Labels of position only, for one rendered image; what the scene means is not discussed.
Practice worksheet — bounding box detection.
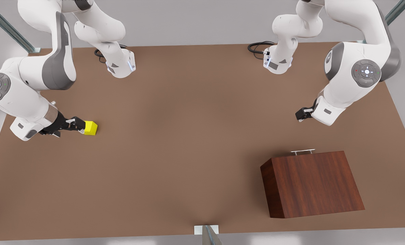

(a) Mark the black cable loop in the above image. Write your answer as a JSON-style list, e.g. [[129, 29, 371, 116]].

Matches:
[[248, 41, 276, 60], [94, 44, 128, 64]]

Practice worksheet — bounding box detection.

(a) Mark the silver frame post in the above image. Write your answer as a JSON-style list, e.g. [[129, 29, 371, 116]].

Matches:
[[357, 0, 405, 44], [194, 225, 223, 245], [0, 0, 41, 54]]

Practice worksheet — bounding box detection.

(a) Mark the dark wooden drawer cabinet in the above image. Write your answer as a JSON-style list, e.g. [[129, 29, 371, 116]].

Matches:
[[260, 151, 365, 219]]

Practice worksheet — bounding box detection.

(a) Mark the yellow cube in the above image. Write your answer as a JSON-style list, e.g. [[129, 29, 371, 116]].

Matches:
[[84, 121, 98, 136]]

